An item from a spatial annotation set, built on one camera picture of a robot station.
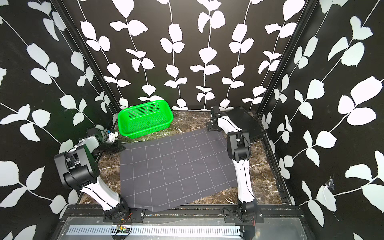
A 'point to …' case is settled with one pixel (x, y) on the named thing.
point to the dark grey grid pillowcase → (162, 173)
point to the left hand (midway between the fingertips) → (124, 145)
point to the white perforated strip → (158, 230)
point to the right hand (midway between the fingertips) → (212, 124)
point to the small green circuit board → (122, 229)
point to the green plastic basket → (143, 118)
